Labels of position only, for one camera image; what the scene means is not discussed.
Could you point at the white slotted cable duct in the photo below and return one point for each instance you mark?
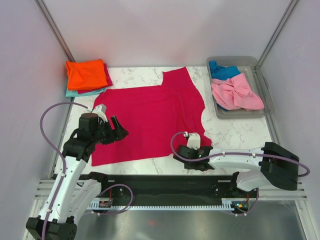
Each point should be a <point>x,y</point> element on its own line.
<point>225,205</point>

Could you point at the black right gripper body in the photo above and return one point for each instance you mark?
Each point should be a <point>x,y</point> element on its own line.
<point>188,166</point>

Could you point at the right aluminium corner post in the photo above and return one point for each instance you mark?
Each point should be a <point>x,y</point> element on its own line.
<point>278,30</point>

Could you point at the magenta red t shirt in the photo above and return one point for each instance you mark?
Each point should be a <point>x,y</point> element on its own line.
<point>151,115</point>

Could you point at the light pink t shirt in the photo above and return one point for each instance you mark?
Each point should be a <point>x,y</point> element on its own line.
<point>235,93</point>

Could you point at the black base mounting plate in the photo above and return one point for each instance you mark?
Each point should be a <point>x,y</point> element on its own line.
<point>170,190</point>

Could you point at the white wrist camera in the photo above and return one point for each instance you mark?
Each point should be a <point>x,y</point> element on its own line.
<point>193,140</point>
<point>100,110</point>

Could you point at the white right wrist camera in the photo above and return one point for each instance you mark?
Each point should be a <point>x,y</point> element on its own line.
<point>193,140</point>

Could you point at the folded orange t shirt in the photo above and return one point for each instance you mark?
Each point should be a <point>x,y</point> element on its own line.
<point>88,75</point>

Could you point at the aluminium frame rail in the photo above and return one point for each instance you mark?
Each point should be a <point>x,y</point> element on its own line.
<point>267,193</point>

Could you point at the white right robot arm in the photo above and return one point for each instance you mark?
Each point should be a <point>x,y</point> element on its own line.
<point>257,167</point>

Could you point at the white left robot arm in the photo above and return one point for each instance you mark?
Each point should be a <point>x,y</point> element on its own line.
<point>59,217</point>

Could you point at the aluminium corner post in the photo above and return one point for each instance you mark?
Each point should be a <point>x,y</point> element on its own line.
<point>43,8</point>
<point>278,30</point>

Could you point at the folded magenta t shirt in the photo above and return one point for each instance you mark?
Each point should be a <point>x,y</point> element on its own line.
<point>108,82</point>

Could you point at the blue t shirt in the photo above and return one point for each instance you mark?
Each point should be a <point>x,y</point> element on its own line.
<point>221,72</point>

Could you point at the left aluminium corner post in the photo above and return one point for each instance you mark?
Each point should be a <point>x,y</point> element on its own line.
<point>43,8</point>

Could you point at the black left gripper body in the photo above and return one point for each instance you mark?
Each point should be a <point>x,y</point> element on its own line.
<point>104,135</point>

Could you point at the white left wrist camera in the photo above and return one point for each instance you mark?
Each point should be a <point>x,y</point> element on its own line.
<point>100,110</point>

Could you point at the folded teal t shirt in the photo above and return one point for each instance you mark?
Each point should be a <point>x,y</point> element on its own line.
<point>74,94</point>

